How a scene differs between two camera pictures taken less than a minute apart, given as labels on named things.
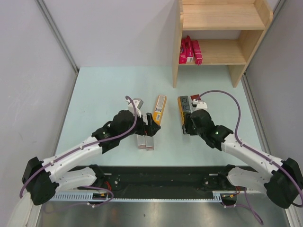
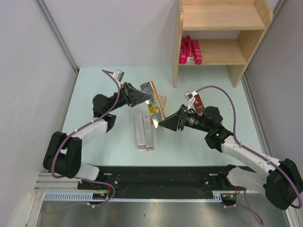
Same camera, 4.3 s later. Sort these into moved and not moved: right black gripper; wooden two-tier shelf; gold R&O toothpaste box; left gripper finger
Moved: left gripper finger; gold R&O toothpaste box; right black gripper
Not moved: wooden two-tier shelf
